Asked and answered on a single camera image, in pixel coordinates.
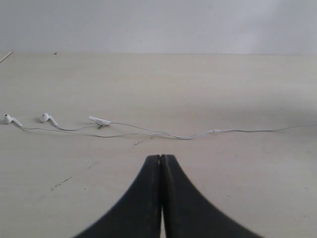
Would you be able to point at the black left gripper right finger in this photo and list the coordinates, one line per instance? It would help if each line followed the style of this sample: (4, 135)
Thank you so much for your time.
(187, 213)

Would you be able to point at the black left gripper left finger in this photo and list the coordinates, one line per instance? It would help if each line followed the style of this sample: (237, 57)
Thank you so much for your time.
(137, 214)

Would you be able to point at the white wired earphones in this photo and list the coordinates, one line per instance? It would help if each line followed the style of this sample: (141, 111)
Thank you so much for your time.
(100, 123)

